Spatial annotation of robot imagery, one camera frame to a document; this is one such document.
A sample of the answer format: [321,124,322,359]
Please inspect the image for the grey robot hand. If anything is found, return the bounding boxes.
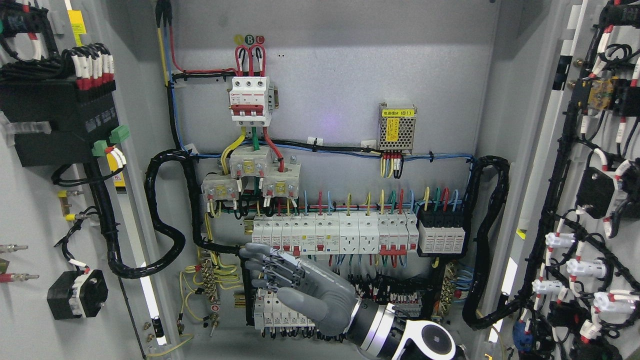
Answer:
[238,243,359,337]

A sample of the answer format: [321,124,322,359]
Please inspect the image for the grey cabinet door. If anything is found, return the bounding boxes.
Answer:
[1,0,186,360]
[490,0,639,360]

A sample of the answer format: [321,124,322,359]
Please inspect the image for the relay terminal row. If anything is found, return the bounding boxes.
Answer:
[253,273,423,340]

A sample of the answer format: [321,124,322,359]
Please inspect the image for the white breaker row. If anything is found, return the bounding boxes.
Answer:
[251,211,419,256]

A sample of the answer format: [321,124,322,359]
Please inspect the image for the current transformer blocks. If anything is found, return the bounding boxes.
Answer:
[201,145,301,207]

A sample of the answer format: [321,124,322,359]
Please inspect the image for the black surge protector block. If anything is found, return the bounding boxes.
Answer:
[417,208,468,259]

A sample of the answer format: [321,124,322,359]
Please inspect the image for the metal mesh power supply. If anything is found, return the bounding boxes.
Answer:
[377,102,418,154]

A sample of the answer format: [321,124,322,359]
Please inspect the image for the red white main breaker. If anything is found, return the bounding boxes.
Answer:
[229,76,273,127]

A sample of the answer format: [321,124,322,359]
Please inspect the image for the black digital power meter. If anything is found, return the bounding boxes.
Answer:
[0,79,130,167]

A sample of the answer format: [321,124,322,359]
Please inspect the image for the black corrugated cable conduit left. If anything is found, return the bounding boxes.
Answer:
[102,150,251,280]

